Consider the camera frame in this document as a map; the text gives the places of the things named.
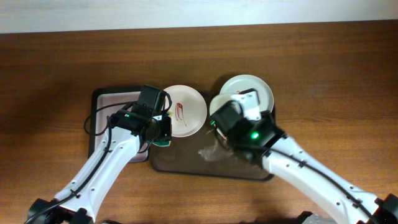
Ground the green yellow sponge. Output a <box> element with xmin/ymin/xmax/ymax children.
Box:
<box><xmin>153</xmin><ymin>113</ymin><xmax>172</xmax><ymax>147</ymax></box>

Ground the pale green plate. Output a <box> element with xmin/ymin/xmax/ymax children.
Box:
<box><xmin>220</xmin><ymin>75</ymin><xmax>274</xmax><ymax>112</ymax></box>

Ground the white plate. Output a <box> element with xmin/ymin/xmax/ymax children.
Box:
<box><xmin>164</xmin><ymin>85</ymin><xmax>207</xmax><ymax>138</ymax></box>
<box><xmin>208</xmin><ymin>93</ymin><xmax>237</xmax><ymax>141</ymax></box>

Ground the white plate front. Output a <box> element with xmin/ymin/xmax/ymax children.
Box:
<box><xmin>208</xmin><ymin>93</ymin><xmax>237</xmax><ymax>141</ymax></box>

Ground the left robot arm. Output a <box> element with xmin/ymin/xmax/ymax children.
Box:
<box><xmin>26</xmin><ymin>85</ymin><xmax>172</xmax><ymax>223</ymax></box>

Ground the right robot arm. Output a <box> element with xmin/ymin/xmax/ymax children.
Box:
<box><xmin>210</xmin><ymin>100</ymin><xmax>397</xmax><ymax>223</ymax></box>

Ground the small black tray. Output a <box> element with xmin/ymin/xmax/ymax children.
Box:
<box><xmin>88</xmin><ymin>86</ymin><xmax>149</xmax><ymax>163</ymax></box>

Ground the large brown tray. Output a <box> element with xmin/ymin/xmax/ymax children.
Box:
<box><xmin>149</xmin><ymin>93</ymin><xmax>272</xmax><ymax>181</ymax></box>

